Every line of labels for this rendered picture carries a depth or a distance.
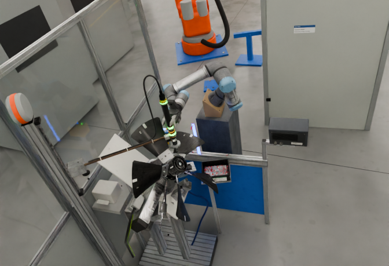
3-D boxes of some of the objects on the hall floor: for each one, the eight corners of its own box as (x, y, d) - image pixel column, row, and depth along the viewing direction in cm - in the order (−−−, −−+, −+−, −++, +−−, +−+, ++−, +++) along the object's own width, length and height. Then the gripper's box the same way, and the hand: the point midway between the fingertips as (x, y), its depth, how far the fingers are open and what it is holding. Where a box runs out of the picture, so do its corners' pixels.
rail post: (264, 223, 294) (262, 167, 246) (265, 220, 296) (263, 163, 249) (268, 224, 292) (267, 167, 245) (269, 221, 295) (267, 164, 247)
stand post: (184, 263, 276) (161, 200, 221) (187, 254, 283) (165, 190, 227) (189, 264, 275) (167, 201, 219) (192, 255, 281) (171, 190, 226)
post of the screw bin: (218, 233, 294) (206, 177, 245) (218, 230, 296) (206, 174, 247) (221, 233, 293) (209, 176, 244) (221, 230, 296) (209, 174, 247)
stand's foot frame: (138, 274, 275) (135, 270, 270) (157, 229, 308) (155, 224, 303) (205, 291, 255) (204, 287, 250) (217, 240, 288) (216, 235, 284)
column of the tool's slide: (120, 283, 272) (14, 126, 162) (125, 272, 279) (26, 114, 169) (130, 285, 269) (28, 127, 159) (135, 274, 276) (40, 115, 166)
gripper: (187, 113, 208) (176, 134, 193) (171, 112, 212) (160, 133, 196) (184, 102, 203) (174, 123, 187) (168, 102, 207) (157, 122, 191)
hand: (167, 123), depth 191 cm, fingers closed on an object, 4 cm apart
